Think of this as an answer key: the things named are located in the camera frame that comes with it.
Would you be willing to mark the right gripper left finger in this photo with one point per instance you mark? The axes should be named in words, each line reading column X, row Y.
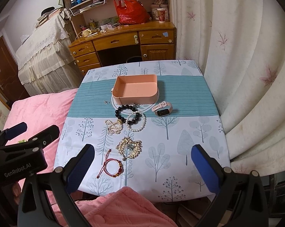
column 66, row 180

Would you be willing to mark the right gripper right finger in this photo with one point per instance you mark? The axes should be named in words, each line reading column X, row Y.
column 223, row 182

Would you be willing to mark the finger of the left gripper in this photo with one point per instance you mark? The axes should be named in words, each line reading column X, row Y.
column 44, row 138
column 15, row 131

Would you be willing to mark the gold rhinestone hair comb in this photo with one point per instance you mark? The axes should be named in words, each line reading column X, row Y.
column 129, row 148

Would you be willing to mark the pink smart watch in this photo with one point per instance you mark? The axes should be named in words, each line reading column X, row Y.
column 162, row 109

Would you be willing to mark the pink jewelry tray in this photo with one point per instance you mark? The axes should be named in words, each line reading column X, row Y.
column 135, row 89

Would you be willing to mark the pink quilt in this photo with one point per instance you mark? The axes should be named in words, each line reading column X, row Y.
column 40, row 112

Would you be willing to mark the brown wooden door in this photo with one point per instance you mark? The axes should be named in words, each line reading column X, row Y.
column 10, row 85

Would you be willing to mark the pink fleece clothing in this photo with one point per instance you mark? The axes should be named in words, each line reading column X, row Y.
column 124, row 207

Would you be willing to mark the lace covered furniture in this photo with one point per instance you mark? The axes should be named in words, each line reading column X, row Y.
column 45, row 63

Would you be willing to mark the tree print tablecloth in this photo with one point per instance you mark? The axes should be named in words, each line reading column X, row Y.
column 164, row 171

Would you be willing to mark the waste bin under desk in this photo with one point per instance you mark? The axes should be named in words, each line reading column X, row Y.
column 134, row 59

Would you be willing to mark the wooden desk with hutch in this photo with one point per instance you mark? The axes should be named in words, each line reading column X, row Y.
column 150, row 41

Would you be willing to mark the cream floral curtain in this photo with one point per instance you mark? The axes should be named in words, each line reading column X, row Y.
column 239, row 46

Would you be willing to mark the red plastic bag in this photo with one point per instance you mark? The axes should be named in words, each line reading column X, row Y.
column 131, row 12

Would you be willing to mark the red patterned cup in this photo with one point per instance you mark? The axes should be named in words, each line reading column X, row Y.
column 161, row 12

